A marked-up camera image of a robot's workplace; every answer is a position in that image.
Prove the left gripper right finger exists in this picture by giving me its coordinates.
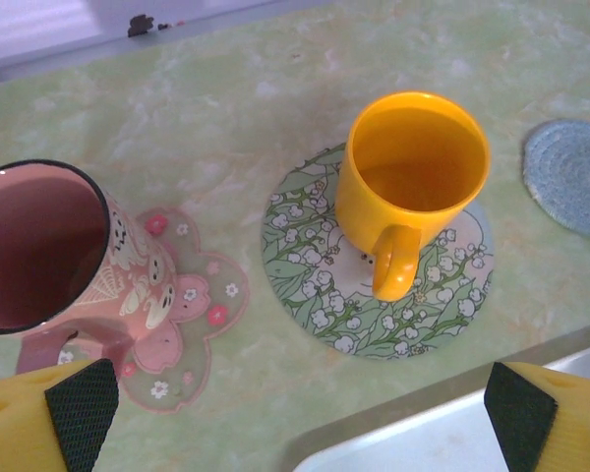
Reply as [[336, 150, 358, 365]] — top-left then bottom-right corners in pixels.
[[484, 361, 590, 472]]

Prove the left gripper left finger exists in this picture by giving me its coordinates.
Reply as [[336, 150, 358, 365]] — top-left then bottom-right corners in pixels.
[[0, 357, 121, 472]]

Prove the pink cartoon print mug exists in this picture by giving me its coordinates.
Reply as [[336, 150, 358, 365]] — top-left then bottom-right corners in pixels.
[[0, 158, 181, 375]]

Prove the pink flower shaped coaster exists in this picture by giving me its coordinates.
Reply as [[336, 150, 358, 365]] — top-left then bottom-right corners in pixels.
[[56, 206, 251, 416]]

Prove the blue woven round coaster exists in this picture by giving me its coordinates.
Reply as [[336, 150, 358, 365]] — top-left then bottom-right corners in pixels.
[[522, 119, 590, 241]]

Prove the round green floral coaster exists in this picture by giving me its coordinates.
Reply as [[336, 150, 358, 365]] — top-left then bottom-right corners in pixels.
[[261, 142, 497, 361]]

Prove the yellow mug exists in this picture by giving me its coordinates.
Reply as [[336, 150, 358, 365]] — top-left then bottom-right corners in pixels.
[[333, 90, 492, 302]]

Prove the white plastic tray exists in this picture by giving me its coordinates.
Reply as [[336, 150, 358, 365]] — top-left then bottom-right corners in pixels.
[[284, 338, 590, 472]]

